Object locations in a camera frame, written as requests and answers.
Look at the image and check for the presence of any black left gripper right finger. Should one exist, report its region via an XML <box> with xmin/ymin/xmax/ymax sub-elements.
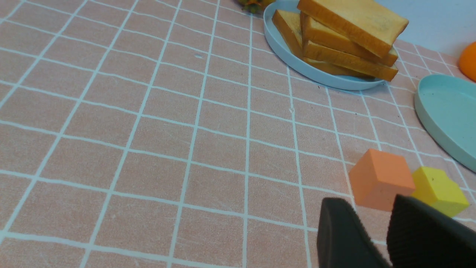
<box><xmin>386</xmin><ymin>195</ymin><xmax>476</xmax><ymax>268</ymax></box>

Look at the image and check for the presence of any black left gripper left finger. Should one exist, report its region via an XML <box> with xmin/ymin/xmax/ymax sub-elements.
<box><xmin>316</xmin><ymin>197</ymin><xmax>391</xmax><ymax>268</ymax></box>

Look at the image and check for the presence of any toast slice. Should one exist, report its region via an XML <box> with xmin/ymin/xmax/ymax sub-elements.
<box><xmin>300</xmin><ymin>12</ymin><xmax>398</xmax><ymax>67</ymax></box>
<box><xmin>302</xmin><ymin>41</ymin><xmax>399</xmax><ymax>81</ymax></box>
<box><xmin>272</xmin><ymin>10</ymin><xmax>372</xmax><ymax>79</ymax></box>
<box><xmin>297</xmin><ymin>0</ymin><xmax>409</xmax><ymax>58</ymax></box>

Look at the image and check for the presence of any yellow foam cube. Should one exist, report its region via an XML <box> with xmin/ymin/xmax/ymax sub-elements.
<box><xmin>411</xmin><ymin>166</ymin><xmax>470</xmax><ymax>217</ymax></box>

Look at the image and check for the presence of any orange foam cube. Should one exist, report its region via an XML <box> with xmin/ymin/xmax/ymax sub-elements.
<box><xmin>349</xmin><ymin>148</ymin><xmax>415</xmax><ymax>211</ymax></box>

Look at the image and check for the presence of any green centre plate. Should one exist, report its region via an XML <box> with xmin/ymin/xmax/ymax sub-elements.
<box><xmin>414</xmin><ymin>74</ymin><xmax>476</xmax><ymax>172</ymax></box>

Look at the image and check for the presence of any light blue bread plate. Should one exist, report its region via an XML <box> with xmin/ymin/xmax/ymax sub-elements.
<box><xmin>263</xmin><ymin>0</ymin><xmax>386</xmax><ymax>90</ymax></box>

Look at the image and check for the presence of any orange fruit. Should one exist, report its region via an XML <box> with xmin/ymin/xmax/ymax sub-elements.
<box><xmin>458</xmin><ymin>41</ymin><xmax>476</xmax><ymax>82</ymax></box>

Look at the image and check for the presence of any pink checked tablecloth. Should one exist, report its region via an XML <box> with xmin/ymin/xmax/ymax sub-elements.
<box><xmin>0</xmin><ymin>0</ymin><xmax>475</xmax><ymax>268</ymax></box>

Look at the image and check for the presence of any red pomegranate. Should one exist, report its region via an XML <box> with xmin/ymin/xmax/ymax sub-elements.
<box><xmin>236</xmin><ymin>0</ymin><xmax>275</xmax><ymax>14</ymax></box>

